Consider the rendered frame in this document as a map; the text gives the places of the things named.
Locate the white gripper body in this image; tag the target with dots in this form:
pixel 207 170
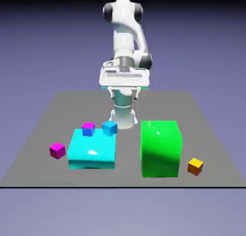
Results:
pixel 124 78

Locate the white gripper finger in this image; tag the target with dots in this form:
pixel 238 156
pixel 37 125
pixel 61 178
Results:
pixel 135 93
pixel 111 92

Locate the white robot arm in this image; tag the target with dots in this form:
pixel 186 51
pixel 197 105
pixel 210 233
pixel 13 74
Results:
pixel 123 41

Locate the small light blue cube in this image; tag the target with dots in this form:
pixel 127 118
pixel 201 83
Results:
pixel 110 128

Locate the small blue cube magenta top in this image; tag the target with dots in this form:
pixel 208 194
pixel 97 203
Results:
pixel 88 129

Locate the small magenta cube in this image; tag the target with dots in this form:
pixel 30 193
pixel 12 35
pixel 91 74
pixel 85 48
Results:
pixel 57 150

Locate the small orange cube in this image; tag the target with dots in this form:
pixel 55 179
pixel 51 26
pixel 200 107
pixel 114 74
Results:
pixel 195 166

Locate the large cyan box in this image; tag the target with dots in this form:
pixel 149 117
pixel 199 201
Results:
pixel 92 149

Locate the large green box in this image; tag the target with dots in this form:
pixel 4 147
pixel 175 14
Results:
pixel 160 149

